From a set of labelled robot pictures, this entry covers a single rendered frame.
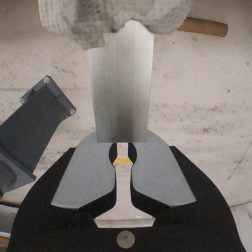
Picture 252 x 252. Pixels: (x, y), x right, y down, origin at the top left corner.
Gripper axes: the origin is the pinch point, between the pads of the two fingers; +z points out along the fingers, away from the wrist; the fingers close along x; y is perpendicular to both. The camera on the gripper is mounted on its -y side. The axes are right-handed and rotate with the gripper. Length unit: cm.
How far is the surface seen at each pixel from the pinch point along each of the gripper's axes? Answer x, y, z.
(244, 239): 188, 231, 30
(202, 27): 44, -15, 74
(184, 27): 34, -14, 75
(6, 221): -194, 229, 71
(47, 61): -45, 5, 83
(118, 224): -7, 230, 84
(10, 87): -79, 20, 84
